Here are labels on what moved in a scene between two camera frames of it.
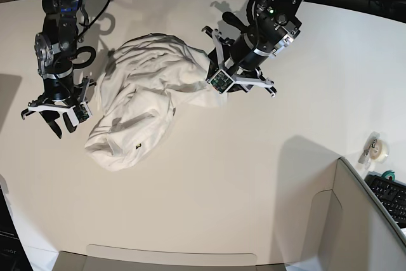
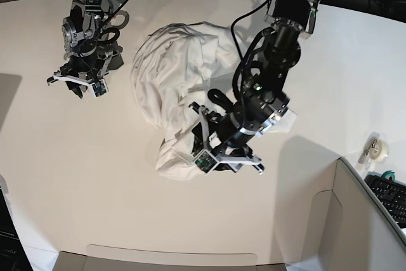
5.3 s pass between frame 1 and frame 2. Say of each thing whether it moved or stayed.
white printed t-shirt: moved
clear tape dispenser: stayed
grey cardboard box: stayed
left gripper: moved
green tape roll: stayed
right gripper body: moved
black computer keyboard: stayed
